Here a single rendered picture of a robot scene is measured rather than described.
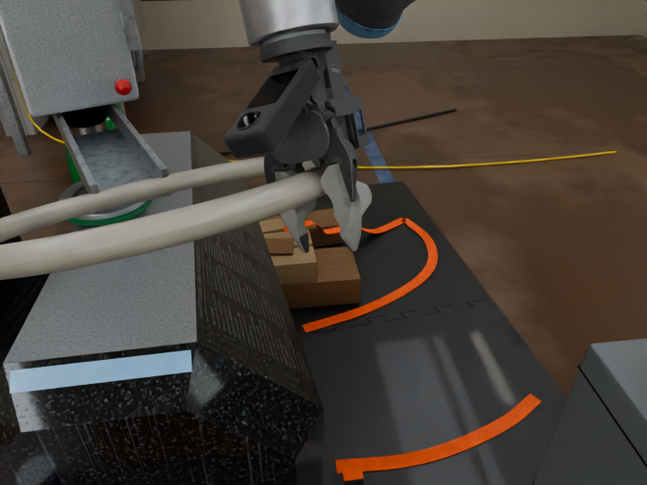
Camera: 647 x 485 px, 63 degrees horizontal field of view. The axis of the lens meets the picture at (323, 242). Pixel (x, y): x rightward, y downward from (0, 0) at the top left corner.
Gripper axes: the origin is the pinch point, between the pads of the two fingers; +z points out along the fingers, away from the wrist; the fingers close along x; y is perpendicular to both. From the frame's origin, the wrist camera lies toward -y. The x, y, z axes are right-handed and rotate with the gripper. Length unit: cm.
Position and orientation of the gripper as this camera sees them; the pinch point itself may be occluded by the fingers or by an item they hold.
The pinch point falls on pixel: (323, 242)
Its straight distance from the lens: 54.7
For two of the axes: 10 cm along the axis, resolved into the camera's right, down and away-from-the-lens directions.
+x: -8.4, 0.3, 5.5
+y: 5.1, -3.1, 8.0
